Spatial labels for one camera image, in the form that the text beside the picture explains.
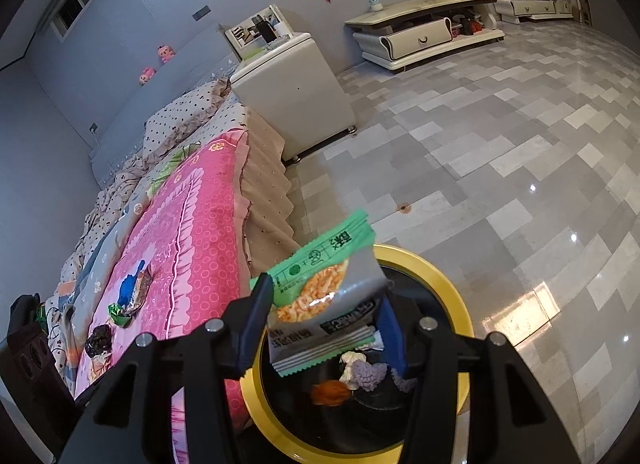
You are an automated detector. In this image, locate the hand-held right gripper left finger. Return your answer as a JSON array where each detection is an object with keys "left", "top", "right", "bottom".
[{"left": 50, "top": 273, "right": 276, "bottom": 464}]

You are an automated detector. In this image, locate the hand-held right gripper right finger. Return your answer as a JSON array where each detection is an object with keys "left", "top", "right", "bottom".
[{"left": 376, "top": 293, "right": 583, "bottom": 464}]

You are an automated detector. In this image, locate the lavender sock bundle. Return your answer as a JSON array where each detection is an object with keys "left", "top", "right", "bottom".
[{"left": 349, "top": 361, "right": 389, "bottom": 393}]

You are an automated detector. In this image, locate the white sock bundle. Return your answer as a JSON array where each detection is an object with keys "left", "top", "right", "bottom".
[{"left": 338, "top": 350, "right": 369, "bottom": 391}]

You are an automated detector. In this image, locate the balled black plastic bag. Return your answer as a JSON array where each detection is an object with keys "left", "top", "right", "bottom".
[{"left": 84, "top": 323, "right": 114, "bottom": 356}]

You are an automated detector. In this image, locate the grey green snack packet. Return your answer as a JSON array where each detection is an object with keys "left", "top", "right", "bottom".
[{"left": 249, "top": 209, "right": 396, "bottom": 378}]

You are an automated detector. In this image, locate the orange peel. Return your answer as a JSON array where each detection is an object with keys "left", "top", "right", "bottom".
[{"left": 309, "top": 379, "right": 351, "bottom": 408}]

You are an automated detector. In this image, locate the black bin with yellow rim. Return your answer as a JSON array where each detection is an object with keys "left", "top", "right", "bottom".
[{"left": 239, "top": 243, "right": 476, "bottom": 464}]

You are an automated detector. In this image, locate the green foil wrapper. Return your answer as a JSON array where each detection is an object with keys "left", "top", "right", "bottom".
[{"left": 108, "top": 301, "right": 139, "bottom": 329}]

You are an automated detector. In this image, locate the brown wrapper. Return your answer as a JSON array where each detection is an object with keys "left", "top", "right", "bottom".
[{"left": 134, "top": 266, "right": 154, "bottom": 305}]

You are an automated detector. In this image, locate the grey floral quilt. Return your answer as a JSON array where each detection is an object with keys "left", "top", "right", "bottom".
[{"left": 47, "top": 164, "right": 167, "bottom": 361}]

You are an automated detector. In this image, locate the pink floral blanket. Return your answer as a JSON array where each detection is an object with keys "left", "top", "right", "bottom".
[{"left": 74, "top": 126, "right": 257, "bottom": 464}]

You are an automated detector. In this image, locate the beige bed skirt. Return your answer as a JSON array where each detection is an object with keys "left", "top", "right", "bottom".
[{"left": 234, "top": 104, "right": 307, "bottom": 266}]

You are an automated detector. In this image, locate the polka dot bed sheet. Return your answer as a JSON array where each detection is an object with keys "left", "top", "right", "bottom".
[{"left": 215, "top": 93, "right": 252, "bottom": 138}]

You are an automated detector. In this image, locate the polka dot pillow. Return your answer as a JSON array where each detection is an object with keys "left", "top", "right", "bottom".
[{"left": 142, "top": 79, "right": 237, "bottom": 160}]

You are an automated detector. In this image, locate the cream nightstand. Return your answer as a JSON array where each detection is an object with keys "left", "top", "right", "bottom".
[{"left": 229, "top": 31, "right": 357, "bottom": 164}]

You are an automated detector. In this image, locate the cream tv console table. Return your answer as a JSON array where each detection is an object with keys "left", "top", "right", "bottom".
[{"left": 343, "top": 0, "right": 506, "bottom": 76}]

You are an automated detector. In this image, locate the cream television stand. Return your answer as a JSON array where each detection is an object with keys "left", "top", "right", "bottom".
[{"left": 493, "top": 0, "right": 575, "bottom": 22}]

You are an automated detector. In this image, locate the small window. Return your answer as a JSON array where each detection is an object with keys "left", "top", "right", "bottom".
[{"left": 49, "top": 0, "right": 111, "bottom": 40}]

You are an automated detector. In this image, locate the white picture frame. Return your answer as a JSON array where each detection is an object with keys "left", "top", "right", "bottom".
[{"left": 224, "top": 4, "right": 294, "bottom": 53}]

